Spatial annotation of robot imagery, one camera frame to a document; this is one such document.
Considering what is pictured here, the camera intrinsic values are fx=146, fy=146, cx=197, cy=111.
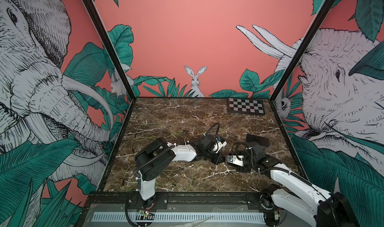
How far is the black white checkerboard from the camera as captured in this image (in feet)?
3.71

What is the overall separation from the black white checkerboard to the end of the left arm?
45cm

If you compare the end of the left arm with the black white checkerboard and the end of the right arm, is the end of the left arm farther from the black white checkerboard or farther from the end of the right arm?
the black white checkerboard

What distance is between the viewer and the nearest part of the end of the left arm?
72 cm

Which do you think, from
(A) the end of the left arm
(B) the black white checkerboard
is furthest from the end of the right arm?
(B) the black white checkerboard
